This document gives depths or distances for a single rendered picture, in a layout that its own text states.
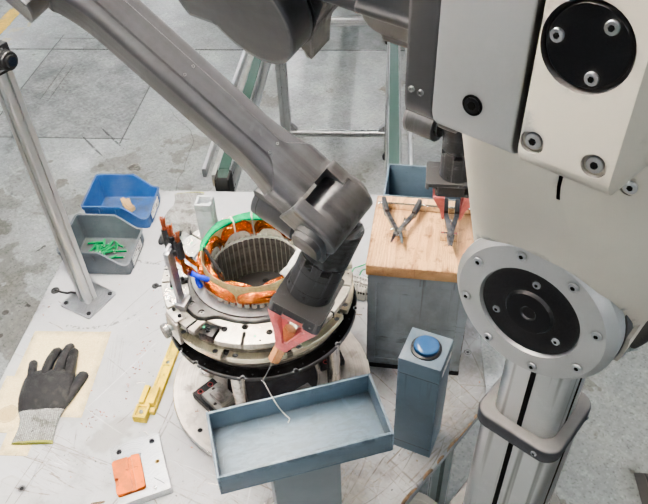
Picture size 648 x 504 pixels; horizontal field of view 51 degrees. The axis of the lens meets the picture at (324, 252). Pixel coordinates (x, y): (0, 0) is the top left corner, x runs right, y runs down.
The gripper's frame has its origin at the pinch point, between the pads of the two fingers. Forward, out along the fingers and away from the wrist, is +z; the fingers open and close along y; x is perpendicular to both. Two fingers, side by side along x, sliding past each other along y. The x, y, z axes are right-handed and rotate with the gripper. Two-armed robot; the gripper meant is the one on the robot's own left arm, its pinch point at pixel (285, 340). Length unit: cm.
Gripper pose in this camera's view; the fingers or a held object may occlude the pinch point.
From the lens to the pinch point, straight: 87.9
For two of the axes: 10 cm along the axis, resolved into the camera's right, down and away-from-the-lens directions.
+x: 8.9, 4.6, -0.6
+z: -3.5, 7.4, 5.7
